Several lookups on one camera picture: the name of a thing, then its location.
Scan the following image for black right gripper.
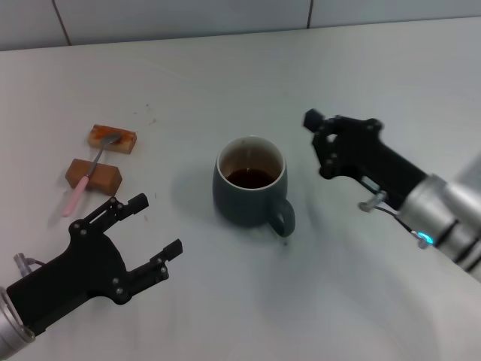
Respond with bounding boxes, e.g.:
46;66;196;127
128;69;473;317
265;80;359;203
302;108;430;212

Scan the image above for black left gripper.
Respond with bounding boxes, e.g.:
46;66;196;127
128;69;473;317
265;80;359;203
6;193;184;335

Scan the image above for pink handled metal spoon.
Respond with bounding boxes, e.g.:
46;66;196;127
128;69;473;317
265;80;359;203
62;133;123;218

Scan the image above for dark grey ceramic mug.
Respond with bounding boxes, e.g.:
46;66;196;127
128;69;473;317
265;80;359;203
212;134;297;238

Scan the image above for brown wooden arch block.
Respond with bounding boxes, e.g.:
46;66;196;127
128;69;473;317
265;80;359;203
65;158;123;197

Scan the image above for light wooden block stained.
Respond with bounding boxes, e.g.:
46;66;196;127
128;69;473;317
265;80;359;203
86;123;138;155

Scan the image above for right gripper cable with plug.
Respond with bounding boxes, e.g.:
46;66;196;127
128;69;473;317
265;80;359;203
358;190;434;250

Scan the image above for gripper cable with plug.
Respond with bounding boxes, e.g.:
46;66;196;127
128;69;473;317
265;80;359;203
14;253;47;278
358;190;434;250

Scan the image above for left gripper cable with plug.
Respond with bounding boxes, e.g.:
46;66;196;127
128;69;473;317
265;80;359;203
14;253;47;278

